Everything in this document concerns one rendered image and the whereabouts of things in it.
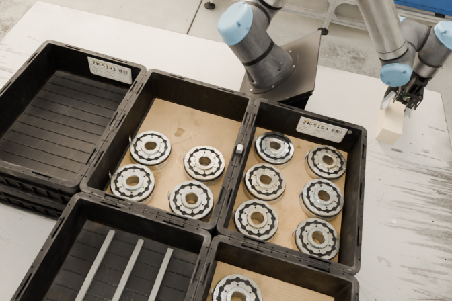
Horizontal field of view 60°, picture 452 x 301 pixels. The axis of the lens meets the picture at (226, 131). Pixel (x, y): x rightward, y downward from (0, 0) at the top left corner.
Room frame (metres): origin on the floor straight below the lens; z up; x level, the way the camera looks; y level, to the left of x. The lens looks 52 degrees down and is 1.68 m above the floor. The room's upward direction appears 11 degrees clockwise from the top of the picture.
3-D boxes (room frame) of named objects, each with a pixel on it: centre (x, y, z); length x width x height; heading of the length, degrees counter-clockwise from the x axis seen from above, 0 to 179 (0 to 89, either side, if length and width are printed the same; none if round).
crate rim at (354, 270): (0.51, -0.19, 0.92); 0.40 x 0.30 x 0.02; 173
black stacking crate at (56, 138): (0.59, 0.41, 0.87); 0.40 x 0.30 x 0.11; 173
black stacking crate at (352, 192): (0.51, -0.19, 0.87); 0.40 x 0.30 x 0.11; 173
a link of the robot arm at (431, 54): (0.95, -0.54, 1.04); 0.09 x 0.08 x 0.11; 77
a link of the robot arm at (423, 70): (0.95, -0.54, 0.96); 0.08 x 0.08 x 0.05
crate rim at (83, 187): (0.55, 0.11, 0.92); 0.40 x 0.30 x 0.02; 173
